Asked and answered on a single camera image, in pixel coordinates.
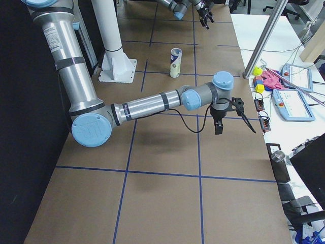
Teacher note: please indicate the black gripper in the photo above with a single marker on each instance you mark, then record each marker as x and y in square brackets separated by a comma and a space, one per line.
[203, 11]
[217, 114]

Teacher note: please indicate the spare tennis ball left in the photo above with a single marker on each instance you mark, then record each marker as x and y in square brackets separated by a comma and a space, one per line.
[257, 71]

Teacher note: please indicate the yellow cube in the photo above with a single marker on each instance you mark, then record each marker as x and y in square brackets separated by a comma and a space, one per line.
[260, 88]

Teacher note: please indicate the blue cube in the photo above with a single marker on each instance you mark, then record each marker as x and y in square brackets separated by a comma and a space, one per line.
[257, 82]

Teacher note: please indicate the small metal cup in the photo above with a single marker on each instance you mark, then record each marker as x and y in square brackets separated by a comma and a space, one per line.
[277, 156]

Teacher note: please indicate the pink cloth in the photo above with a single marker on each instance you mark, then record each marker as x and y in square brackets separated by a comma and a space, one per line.
[271, 81]

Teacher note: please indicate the near teach pendant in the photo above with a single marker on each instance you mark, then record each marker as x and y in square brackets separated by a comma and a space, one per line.
[292, 106]

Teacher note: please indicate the teach pendant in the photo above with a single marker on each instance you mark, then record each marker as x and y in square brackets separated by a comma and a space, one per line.
[292, 106]
[300, 76]

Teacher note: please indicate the far teach pendant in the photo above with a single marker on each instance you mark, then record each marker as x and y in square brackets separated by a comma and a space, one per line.
[300, 76]

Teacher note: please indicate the black computer monitor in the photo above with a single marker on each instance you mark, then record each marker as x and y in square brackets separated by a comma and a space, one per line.
[308, 161]

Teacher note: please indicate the aluminium frame post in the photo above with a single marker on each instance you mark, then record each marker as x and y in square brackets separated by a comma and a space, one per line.
[266, 33]

